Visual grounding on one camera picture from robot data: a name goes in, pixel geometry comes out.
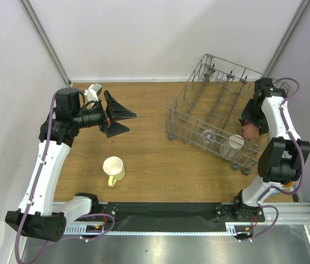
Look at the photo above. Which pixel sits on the aluminium frame post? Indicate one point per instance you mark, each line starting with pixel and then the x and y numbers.
pixel 42 35
pixel 293 24

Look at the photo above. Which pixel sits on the clear plastic cup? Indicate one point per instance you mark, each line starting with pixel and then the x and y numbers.
pixel 207 140

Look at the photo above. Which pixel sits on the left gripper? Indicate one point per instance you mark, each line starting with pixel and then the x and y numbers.
pixel 116 111

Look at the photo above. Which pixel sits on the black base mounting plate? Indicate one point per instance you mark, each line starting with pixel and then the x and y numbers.
pixel 221 212

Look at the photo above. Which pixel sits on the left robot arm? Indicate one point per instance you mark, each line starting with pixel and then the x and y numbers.
pixel 71 110

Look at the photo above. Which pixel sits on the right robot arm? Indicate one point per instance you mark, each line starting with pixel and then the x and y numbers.
pixel 283 160

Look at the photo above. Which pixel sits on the right aluminium frame post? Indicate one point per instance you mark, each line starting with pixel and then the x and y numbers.
pixel 293 24

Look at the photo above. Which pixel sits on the blue mug orange inside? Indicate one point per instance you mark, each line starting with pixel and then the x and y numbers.
pixel 284 189

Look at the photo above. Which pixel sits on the yellow mug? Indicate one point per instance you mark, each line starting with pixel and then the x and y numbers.
pixel 114 168

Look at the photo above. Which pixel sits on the left aluminium frame post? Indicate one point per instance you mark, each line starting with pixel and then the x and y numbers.
pixel 42 35

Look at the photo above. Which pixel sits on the beige plastic cup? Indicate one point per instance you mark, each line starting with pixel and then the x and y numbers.
pixel 231 147

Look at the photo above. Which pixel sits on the grey wire dish rack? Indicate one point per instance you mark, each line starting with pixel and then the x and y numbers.
pixel 214 97

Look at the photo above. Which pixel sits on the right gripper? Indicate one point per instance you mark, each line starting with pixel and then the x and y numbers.
pixel 253 118

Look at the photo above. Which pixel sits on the grey cable duct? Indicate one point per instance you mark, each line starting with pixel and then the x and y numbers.
pixel 212 228

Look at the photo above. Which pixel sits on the pink patterned mug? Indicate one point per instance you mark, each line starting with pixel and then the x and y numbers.
pixel 249 132

